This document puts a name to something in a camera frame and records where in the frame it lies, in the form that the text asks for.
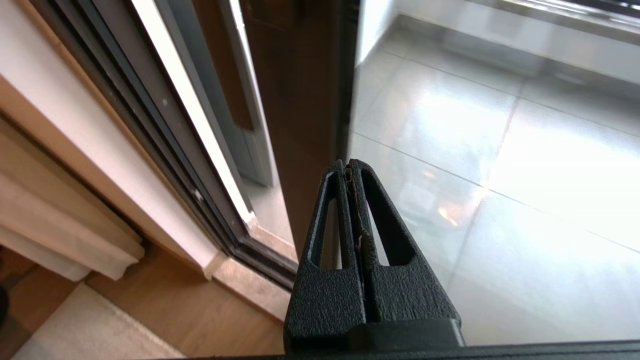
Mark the dark framed sliding glass door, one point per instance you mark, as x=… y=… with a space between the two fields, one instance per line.
x=300 y=100

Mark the cream rug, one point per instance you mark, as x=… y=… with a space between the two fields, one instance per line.
x=90 y=330

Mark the beige curtain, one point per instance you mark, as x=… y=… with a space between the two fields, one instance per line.
x=60 y=225

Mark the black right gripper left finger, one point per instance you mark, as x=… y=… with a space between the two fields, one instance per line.
x=325 y=300

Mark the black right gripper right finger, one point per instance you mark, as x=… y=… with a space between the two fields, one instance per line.
x=405 y=295

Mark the stone door threshold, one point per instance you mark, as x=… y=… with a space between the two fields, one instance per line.
x=255 y=290

